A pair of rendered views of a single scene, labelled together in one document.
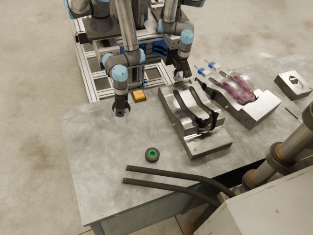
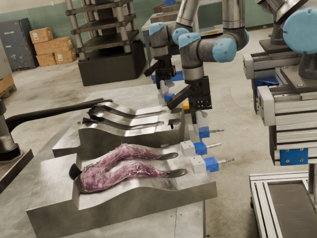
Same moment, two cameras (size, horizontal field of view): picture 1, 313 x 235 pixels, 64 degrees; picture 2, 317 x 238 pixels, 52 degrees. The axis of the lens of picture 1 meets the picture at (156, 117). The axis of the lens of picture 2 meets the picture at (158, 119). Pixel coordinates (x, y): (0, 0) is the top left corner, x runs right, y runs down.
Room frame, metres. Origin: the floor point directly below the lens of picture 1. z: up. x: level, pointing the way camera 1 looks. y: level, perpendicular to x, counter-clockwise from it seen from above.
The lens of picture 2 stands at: (1.81, -1.07, 1.38)
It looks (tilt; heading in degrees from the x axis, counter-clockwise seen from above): 23 degrees down; 129
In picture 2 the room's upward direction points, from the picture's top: 10 degrees counter-clockwise
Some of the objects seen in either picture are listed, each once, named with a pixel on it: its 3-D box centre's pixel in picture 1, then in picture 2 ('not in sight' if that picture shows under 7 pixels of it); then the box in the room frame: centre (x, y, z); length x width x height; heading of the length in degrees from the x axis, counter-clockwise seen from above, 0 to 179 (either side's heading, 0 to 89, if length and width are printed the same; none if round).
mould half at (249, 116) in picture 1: (235, 91); (122, 177); (1.17, -0.50, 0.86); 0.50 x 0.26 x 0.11; 45
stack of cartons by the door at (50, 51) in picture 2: not in sight; (53, 45); (-4.68, 3.69, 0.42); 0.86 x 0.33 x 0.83; 30
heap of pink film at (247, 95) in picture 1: (236, 86); (120, 164); (1.17, -0.49, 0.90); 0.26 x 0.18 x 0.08; 45
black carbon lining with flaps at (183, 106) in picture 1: (195, 106); (121, 115); (0.95, -0.22, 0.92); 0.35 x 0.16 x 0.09; 28
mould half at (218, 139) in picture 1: (193, 113); (120, 126); (0.93, -0.22, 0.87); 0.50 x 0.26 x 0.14; 28
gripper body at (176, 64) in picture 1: (181, 60); (198, 93); (1.24, -0.11, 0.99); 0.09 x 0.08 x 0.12; 30
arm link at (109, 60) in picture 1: (114, 63); (178, 32); (0.97, 0.25, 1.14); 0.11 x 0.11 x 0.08; 36
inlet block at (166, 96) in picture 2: (122, 112); (171, 97); (0.90, 0.21, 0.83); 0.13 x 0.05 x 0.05; 9
